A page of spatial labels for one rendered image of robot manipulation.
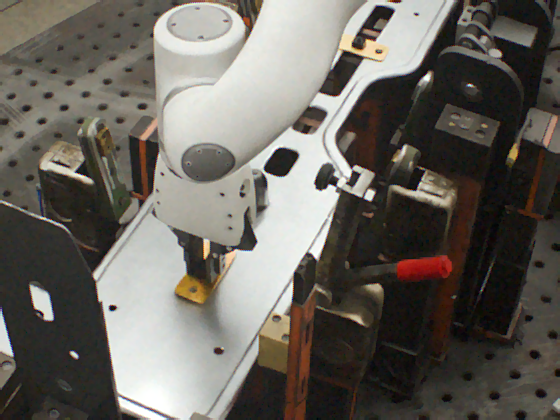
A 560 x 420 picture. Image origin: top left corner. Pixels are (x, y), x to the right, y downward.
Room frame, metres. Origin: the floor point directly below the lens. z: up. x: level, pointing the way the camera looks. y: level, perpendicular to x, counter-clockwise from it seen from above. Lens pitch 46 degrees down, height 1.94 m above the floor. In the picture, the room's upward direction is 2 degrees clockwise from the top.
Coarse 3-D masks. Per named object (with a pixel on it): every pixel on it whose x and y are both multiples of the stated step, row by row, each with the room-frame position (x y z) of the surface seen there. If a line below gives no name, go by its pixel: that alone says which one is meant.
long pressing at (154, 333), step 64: (448, 0) 1.38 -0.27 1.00; (384, 64) 1.21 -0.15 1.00; (320, 128) 1.07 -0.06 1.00; (320, 192) 0.95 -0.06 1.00; (128, 256) 0.84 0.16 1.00; (256, 256) 0.85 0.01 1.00; (128, 320) 0.75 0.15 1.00; (192, 320) 0.75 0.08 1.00; (256, 320) 0.75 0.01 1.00; (64, 384) 0.66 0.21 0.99; (128, 384) 0.66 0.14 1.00; (192, 384) 0.66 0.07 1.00
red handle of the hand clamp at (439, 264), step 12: (384, 264) 0.74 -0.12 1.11; (396, 264) 0.74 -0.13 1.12; (408, 264) 0.72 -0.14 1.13; (420, 264) 0.72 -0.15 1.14; (432, 264) 0.71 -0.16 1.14; (444, 264) 0.71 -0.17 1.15; (336, 276) 0.75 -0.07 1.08; (348, 276) 0.75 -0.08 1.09; (360, 276) 0.74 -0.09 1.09; (372, 276) 0.73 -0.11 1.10; (384, 276) 0.73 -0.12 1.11; (396, 276) 0.72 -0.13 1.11; (408, 276) 0.72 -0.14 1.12; (420, 276) 0.71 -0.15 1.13; (432, 276) 0.71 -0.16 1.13; (444, 276) 0.70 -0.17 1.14
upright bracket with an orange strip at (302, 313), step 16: (304, 256) 0.67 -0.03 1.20; (304, 272) 0.65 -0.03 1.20; (304, 288) 0.65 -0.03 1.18; (304, 304) 0.65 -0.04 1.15; (304, 320) 0.65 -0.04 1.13; (304, 336) 0.65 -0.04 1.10; (288, 352) 0.65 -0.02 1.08; (304, 352) 0.66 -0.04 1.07; (288, 368) 0.65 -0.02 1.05; (304, 368) 0.66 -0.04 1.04; (288, 384) 0.65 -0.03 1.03; (304, 384) 0.66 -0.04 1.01; (288, 400) 0.65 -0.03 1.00; (304, 400) 0.67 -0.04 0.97; (288, 416) 0.65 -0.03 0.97; (304, 416) 0.67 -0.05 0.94
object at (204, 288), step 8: (208, 248) 0.85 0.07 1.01; (232, 256) 0.84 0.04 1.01; (200, 264) 0.82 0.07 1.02; (200, 272) 0.81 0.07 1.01; (224, 272) 0.82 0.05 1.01; (184, 280) 0.80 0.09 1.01; (192, 280) 0.80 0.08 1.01; (200, 280) 0.80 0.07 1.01; (216, 280) 0.80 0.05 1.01; (176, 288) 0.79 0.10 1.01; (184, 288) 0.79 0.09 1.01; (200, 288) 0.79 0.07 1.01; (208, 288) 0.79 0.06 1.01; (184, 296) 0.78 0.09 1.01; (192, 296) 0.78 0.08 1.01; (200, 296) 0.78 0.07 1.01; (208, 296) 0.78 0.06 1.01
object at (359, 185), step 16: (320, 176) 0.76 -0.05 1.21; (336, 176) 0.76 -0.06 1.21; (352, 176) 0.76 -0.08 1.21; (368, 176) 0.76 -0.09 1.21; (336, 192) 0.75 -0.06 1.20; (352, 192) 0.74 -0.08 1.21; (368, 192) 0.74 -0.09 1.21; (336, 208) 0.74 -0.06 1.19; (352, 208) 0.73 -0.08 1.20; (336, 224) 0.74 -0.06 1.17; (352, 224) 0.73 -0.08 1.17; (336, 240) 0.74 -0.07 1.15; (352, 240) 0.76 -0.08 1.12; (320, 256) 0.75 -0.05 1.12; (336, 256) 0.74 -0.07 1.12; (320, 272) 0.74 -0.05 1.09; (336, 272) 0.74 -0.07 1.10
